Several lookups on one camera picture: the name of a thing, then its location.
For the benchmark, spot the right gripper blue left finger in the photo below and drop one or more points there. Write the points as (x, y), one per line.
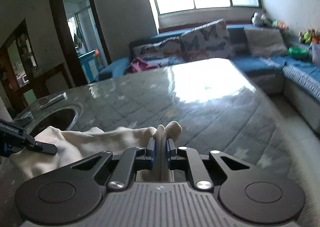
(124, 167)

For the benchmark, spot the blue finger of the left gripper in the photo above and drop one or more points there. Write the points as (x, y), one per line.
(42, 147)

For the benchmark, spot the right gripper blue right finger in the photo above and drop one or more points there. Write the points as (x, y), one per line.
(188, 160)

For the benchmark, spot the cream knit sweater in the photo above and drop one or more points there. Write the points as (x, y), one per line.
(73, 146)

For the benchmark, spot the black round induction cooktop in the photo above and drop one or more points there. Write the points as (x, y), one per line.
(63, 119)

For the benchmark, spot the grey remote control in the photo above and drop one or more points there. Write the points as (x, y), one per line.
(50, 100)

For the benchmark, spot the grey star quilted table cover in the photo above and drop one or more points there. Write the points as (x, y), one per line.
(262, 175)

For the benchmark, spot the pink garment on sofa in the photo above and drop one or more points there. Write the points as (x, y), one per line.
(140, 65)

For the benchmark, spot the blue children's cabinet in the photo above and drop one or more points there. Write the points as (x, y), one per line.
(89, 64)

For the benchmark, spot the long butterfly print pillow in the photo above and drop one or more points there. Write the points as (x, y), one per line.
(165, 53)

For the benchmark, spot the large butterfly print pillow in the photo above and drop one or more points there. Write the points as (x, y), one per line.
(211, 40)

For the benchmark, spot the grey square cushion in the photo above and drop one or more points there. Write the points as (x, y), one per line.
(265, 42)

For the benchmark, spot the blue corner sofa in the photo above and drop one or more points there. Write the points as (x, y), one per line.
(297, 79)

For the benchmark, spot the green plastic bowl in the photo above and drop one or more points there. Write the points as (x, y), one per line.
(297, 52)

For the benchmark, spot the white plush toy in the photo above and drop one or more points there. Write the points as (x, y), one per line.
(259, 19)

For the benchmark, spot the green orange toys on sill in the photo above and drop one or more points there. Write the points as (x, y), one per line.
(280, 25)

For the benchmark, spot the clear plastic storage box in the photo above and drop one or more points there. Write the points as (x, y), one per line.
(315, 50)

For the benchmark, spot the colourful plush toy pile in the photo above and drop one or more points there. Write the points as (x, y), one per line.
(309, 36)

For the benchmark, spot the dark doorway frame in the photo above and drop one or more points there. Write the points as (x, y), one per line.
(79, 31)

